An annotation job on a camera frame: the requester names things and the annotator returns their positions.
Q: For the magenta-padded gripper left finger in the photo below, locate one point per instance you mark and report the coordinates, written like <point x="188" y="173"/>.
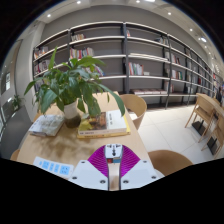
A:
<point x="85" y="171"/>

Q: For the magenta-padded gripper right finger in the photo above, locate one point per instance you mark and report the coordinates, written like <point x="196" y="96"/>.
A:
<point x="140" y="171"/>

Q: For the white and blue charger block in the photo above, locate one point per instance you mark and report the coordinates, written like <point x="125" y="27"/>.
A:
<point x="113" y="153"/>

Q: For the white power strip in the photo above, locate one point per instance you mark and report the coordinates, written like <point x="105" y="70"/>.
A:
<point x="53" y="165"/>

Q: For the yellow book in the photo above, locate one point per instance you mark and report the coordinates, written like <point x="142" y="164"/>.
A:
<point x="103" y="135"/>

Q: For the grey-white cover book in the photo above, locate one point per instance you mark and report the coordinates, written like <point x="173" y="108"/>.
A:
<point x="46" y="125"/>

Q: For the green potted plant, white pot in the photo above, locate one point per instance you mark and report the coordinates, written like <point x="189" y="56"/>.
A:
<point x="71" y="85"/>

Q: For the small green background plant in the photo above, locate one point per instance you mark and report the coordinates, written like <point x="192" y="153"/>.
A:
<point x="17" y="101"/>

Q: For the grey shelf unit with books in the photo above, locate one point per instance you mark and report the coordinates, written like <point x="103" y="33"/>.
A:
<point x="146" y="50"/>

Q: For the group of round ceiling lights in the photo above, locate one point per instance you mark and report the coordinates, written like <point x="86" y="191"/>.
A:
<point x="203" y="39"/>

